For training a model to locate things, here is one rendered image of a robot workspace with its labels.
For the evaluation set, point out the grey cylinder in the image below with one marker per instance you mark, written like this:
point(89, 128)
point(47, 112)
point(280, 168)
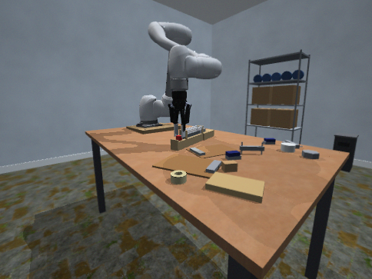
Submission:
point(288, 147)

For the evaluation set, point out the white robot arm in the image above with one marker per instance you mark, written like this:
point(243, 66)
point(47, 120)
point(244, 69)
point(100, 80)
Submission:
point(183, 63)

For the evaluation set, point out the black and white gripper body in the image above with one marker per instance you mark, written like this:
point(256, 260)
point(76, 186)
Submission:
point(179, 96)

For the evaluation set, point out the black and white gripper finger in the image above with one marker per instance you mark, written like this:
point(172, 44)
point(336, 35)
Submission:
point(174, 116)
point(184, 117)

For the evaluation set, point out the beige tape roll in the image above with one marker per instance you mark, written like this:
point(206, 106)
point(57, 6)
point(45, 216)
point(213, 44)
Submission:
point(178, 177)

